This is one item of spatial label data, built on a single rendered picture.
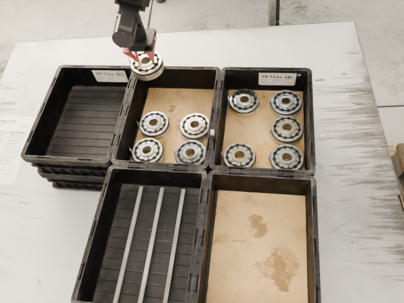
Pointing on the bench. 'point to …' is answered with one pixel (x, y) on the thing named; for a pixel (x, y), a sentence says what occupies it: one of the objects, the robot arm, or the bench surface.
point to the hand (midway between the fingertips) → (145, 59)
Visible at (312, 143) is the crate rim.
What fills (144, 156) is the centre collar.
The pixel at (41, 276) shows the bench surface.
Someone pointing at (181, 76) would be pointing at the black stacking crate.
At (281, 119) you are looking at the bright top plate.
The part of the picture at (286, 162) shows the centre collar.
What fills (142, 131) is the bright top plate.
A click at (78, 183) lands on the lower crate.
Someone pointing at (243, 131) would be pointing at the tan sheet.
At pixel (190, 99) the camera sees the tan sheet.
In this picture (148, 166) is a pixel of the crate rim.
